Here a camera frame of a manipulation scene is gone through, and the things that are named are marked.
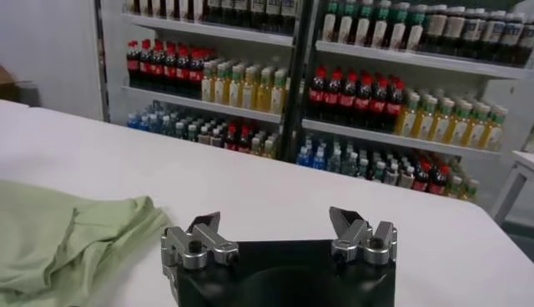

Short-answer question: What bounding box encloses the dark drink bottle white cap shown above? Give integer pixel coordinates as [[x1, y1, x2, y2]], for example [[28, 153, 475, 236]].
[[249, 0, 266, 31], [516, 16, 534, 67], [234, 0, 250, 28], [280, 0, 298, 35], [480, 10, 506, 63], [461, 8, 485, 59], [219, 0, 235, 27], [205, 0, 221, 25], [264, 0, 282, 33], [498, 12, 526, 64]]

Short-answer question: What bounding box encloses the white beverage cooler cabinet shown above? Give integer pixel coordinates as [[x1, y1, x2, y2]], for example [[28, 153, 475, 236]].
[[93, 0, 301, 164], [287, 0, 534, 209]]

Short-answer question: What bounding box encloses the small cola bottle red cap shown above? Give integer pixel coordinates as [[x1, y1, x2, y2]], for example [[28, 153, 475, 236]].
[[238, 125, 251, 154], [225, 123, 239, 151], [431, 164, 449, 196], [416, 161, 432, 193]]

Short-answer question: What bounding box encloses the light green polo shirt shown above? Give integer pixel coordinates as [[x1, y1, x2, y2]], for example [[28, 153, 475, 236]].
[[0, 179, 172, 307]]

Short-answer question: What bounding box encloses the white cooler shelf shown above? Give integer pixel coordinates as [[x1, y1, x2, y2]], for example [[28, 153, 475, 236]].
[[122, 85, 285, 125], [122, 12, 295, 48], [315, 40, 534, 80], [300, 118, 504, 159]]

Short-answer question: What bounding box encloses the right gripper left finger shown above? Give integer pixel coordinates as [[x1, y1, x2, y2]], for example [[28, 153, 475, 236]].
[[159, 210, 241, 271]]

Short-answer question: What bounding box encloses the dark tea bottle green cap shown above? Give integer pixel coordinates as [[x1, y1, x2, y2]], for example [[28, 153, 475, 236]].
[[336, 0, 355, 44], [405, 3, 426, 52], [353, 0, 372, 47], [388, 2, 410, 51], [321, 0, 338, 43], [370, 0, 390, 49]]

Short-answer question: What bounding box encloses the white side table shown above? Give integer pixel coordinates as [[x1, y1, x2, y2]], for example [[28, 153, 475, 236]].
[[490, 148, 534, 226]]

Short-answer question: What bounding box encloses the brown cardboard box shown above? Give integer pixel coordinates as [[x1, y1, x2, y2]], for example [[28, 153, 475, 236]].
[[0, 64, 18, 87]]

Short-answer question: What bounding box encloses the small clear water bottle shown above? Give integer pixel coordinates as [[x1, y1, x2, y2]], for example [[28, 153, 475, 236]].
[[341, 151, 357, 176], [326, 148, 342, 173]]

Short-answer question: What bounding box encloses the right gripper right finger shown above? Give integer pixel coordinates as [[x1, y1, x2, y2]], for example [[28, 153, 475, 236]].
[[328, 206, 399, 268]]

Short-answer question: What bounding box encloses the dark bottle beige label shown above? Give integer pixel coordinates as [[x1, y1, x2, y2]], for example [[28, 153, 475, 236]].
[[425, 4, 448, 54], [442, 6, 466, 58]]

